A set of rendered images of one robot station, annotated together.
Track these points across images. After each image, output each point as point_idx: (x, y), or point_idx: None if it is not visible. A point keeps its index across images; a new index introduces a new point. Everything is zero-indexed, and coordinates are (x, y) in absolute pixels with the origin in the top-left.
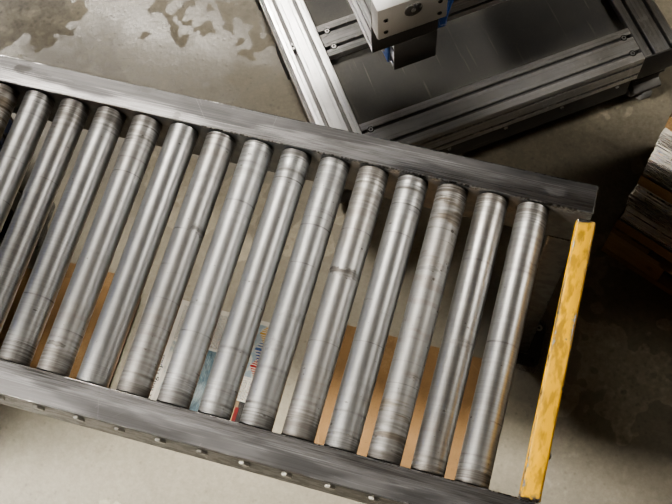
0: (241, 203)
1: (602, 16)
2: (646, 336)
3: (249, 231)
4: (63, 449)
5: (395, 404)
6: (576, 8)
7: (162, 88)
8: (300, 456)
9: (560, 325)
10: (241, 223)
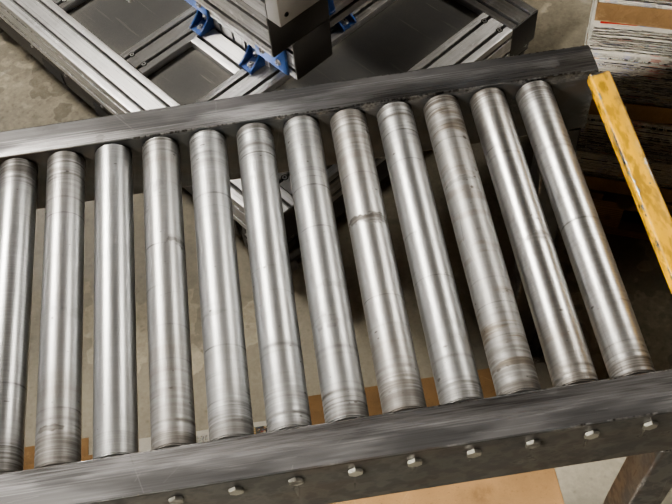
0: (216, 194)
1: (454, 13)
2: (635, 283)
3: (191, 341)
4: None
5: (503, 325)
6: (427, 14)
7: (40, 241)
8: (423, 427)
9: (635, 172)
10: (225, 215)
